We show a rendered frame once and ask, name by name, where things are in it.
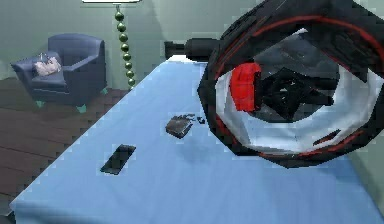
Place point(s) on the black red white round object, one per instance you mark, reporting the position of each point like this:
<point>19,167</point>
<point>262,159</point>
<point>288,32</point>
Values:
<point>350,110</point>

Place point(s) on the dark grey flat object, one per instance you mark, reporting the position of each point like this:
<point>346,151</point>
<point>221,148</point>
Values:
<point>178,126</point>

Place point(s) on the green beaded floor lamp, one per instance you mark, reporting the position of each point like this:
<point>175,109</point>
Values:
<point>123,37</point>

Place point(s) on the black cylinder rod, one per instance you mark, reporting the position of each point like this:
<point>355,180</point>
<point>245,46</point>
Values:
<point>196,49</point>

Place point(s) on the dark blue armchair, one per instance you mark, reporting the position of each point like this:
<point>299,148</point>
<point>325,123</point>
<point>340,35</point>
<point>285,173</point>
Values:
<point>83,70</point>

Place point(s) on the black phone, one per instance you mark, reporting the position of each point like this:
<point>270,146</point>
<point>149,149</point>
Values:
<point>118,160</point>

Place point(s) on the blue bed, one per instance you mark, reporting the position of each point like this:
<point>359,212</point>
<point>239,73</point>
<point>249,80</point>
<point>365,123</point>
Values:
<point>156,186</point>

